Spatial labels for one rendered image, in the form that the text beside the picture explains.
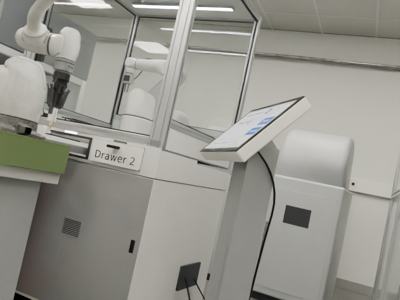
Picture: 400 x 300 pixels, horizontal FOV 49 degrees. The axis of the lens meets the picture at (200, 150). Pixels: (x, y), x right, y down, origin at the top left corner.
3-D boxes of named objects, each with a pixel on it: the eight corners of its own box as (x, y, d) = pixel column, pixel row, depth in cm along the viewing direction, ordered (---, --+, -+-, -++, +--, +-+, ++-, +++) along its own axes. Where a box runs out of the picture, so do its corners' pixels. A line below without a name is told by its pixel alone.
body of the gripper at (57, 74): (62, 70, 199) (58, 90, 198) (74, 75, 207) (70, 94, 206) (50, 68, 202) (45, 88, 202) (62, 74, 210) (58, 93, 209)
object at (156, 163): (155, 178, 204) (161, 148, 204) (1, 143, 246) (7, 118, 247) (225, 190, 290) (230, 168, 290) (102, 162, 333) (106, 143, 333)
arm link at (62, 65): (78, 64, 207) (76, 77, 207) (64, 62, 211) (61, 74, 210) (65, 58, 199) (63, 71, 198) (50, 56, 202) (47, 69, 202)
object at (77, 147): (39, 146, 193) (42, 133, 193) (-2, 137, 203) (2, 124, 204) (95, 158, 229) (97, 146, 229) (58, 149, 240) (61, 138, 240)
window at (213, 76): (169, 119, 210) (207, -51, 215) (168, 118, 210) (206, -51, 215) (230, 146, 288) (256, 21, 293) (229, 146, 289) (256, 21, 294)
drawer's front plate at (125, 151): (137, 171, 206) (142, 147, 207) (89, 159, 218) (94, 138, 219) (139, 171, 207) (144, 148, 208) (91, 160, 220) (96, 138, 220)
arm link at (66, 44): (79, 65, 210) (52, 59, 210) (86, 34, 211) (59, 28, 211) (72, 59, 199) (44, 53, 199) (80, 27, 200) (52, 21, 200)
